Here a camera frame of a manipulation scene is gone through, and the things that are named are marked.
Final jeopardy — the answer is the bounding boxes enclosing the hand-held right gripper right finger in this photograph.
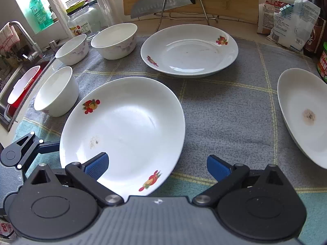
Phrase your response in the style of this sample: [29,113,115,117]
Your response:
[191,155,293,207]

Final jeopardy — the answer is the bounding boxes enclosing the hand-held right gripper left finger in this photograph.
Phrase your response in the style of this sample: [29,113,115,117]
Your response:
[24,153,125,207]

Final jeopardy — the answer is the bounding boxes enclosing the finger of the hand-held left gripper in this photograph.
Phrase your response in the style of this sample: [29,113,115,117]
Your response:
[7,131,62,169]

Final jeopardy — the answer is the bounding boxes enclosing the white fruit print plate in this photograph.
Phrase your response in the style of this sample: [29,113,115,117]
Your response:
[59,77,186,197]
[140,24,239,79]

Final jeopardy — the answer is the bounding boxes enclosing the white floral bowl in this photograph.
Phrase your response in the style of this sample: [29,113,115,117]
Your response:
[55,34,90,66]
[34,66,80,117]
[91,23,138,60]

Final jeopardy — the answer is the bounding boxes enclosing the white stained plate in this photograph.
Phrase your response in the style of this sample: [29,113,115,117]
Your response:
[277,68,327,169]

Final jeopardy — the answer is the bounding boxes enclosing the red plastic basin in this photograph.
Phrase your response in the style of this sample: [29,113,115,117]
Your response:
[6,68,43,116]

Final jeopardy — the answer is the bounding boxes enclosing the pile of colourful packets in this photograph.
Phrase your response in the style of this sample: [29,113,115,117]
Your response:
[0,219,17,243]

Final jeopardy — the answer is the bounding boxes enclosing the grey checked cloth mat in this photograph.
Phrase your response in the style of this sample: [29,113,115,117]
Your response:
[14,33,327,245]

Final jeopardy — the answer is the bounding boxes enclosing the steel sink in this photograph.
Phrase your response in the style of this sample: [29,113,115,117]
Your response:
[0,53,55,132]

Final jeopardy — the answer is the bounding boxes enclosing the steel faucet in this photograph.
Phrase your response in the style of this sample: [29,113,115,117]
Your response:
[9,21,46,62]

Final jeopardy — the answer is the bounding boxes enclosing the checked dishcloth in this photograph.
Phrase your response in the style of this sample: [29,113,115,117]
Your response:
[0,22,22,57]

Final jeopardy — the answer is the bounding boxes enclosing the glass jar with lid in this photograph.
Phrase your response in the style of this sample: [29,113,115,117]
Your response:
[66,0,103,41]

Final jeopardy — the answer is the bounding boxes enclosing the green soap bottle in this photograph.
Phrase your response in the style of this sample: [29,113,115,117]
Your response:
[25,0,54,34]

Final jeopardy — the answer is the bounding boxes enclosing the green lid jar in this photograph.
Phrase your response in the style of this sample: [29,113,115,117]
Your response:
[317,42,327,83]

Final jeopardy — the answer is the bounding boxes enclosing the stack of clear plastic cups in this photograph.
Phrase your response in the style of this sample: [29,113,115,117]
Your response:
[89,0,115,28]

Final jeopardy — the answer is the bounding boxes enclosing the white pink printed bag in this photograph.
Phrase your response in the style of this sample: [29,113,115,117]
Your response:
[258,0,302,35]

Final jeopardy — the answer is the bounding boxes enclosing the white blue printed bag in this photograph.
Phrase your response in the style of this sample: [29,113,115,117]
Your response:
[267,0,321,52]

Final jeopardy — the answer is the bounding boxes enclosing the bamboo cutting board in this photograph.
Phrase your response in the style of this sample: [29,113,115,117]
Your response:
[123,0,260,25]

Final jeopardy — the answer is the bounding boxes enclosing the dark sauce bottle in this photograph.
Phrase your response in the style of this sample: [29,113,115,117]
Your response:
[304,0,327,57]

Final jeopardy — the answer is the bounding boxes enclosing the teal binder clip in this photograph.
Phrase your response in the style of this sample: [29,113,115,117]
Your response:
[279,4,295,16]

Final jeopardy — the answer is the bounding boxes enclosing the metal wire knife rack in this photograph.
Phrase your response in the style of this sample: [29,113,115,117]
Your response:
[153,0,219,27]

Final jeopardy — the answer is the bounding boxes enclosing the black handled kitchen knife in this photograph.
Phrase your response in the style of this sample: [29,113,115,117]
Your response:
[131,0,241,19]

